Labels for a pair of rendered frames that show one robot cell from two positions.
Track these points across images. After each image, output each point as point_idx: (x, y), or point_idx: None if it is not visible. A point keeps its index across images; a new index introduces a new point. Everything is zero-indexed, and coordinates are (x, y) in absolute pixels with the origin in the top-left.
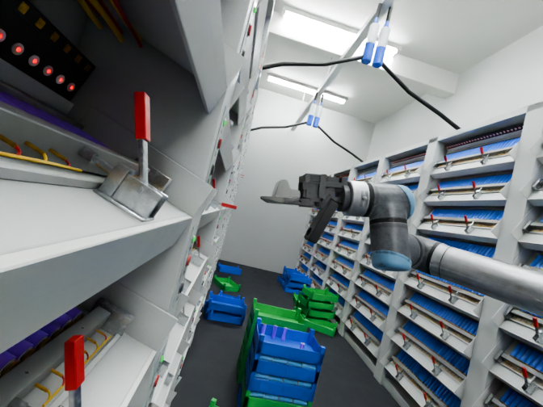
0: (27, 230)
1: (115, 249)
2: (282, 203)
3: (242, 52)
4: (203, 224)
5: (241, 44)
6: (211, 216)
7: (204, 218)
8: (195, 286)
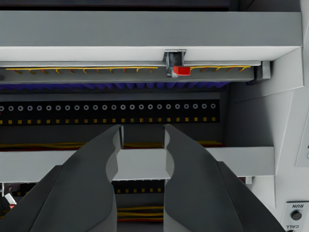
0: None
1: None
2: (212, 156)
3: (301, 214)
4: (128, 16)
5: (307, 215)
6: (39, 31)
7: (217, 36)
8: None
